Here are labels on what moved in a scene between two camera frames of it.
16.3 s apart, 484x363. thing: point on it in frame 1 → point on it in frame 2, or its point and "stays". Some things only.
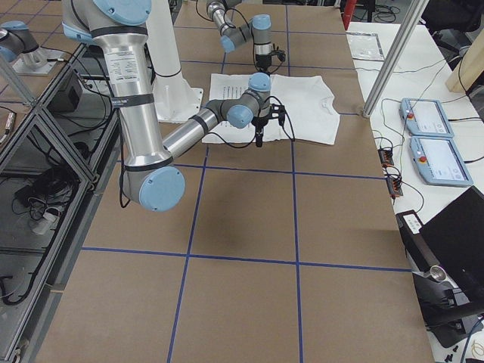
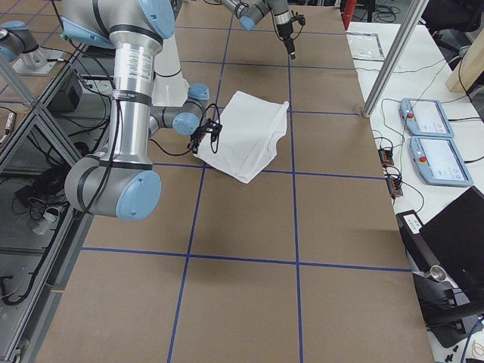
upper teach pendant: (425, 117) stays
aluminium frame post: (395, 57) stays
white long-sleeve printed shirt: (311, 114) → (252, 128)
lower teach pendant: (439, 162) stays
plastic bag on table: (365, 46) stays
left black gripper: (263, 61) → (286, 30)
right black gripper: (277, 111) → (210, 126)
